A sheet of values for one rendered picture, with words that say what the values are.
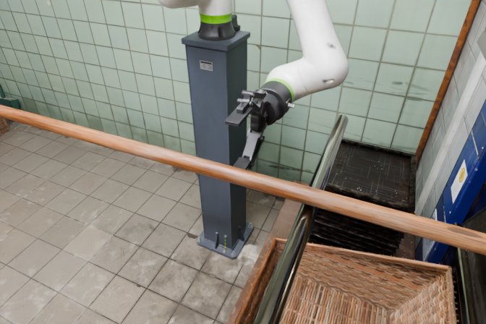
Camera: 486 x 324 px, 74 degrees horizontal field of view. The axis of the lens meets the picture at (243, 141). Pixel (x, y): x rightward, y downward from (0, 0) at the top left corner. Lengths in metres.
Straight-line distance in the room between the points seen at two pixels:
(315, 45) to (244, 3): 1.00
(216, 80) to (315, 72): 0.56
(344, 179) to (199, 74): 0.70
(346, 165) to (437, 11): 0.83
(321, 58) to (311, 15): 0.11
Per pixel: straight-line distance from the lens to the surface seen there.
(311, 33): 0.88
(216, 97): 1.36
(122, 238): 2.16
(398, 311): 1.18
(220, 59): 1.28
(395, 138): 1.90
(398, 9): 1.67
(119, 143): 0.71
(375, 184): 1.10
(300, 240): 0.53
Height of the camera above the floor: 1.58
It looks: 34 degrees down
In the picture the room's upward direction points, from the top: straight up
